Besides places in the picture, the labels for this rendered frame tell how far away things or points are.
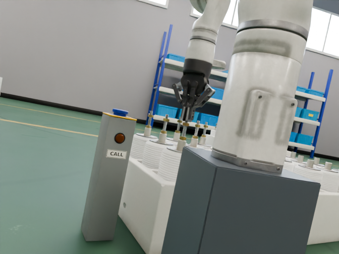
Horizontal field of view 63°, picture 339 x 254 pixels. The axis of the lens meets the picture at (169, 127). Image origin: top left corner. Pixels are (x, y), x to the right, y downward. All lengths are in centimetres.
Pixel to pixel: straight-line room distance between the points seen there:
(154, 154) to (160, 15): 550
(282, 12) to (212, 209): 25
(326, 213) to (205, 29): 76
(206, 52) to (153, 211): 42
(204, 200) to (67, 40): 577
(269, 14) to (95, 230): 60
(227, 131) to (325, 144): 761
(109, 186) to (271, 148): 45
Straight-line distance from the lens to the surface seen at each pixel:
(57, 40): 603
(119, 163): 70
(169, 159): 71
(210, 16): 75
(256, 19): 38
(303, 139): 660
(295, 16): 39
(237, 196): 33
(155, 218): 69
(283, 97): 37
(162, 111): 524
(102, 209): 73
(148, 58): 597
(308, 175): 109
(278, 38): 37
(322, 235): 118
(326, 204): 113
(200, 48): 73
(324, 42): 780
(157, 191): 69
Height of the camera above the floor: 35
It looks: 3 degrees down
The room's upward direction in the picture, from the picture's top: 12 degrees clockwise
